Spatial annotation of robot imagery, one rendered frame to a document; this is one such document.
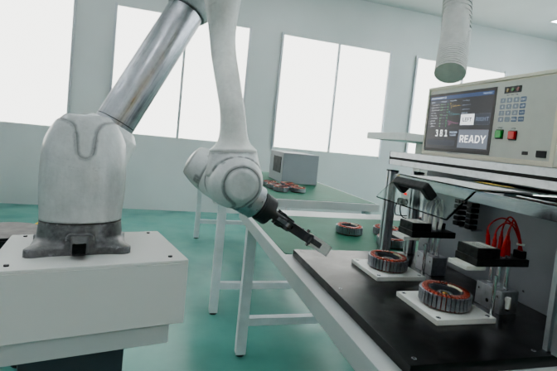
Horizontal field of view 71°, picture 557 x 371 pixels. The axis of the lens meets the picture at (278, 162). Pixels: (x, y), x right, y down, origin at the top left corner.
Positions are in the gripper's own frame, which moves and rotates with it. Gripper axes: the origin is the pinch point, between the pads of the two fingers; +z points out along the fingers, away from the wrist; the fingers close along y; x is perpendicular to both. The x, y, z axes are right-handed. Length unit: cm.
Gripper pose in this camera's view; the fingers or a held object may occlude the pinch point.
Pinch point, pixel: (317, 244)
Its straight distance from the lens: 108.8
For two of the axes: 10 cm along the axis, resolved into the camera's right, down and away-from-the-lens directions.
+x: 5.6, -8.2, 0.9
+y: 2.7, 0.8, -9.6
